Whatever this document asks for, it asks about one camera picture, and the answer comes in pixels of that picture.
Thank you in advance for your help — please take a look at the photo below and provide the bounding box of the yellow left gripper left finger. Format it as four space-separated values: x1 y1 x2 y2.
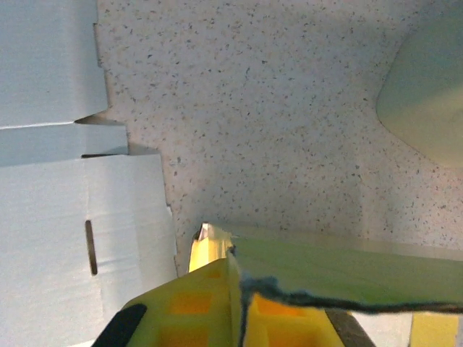
92 258 234 347

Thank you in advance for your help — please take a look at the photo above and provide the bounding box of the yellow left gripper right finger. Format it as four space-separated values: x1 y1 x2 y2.
239 291 377 347

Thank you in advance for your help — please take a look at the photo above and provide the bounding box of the yellow paper box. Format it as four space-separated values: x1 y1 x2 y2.
187 3 463 347

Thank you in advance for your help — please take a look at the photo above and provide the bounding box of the white paper box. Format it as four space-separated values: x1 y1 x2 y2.
0 0 178 347

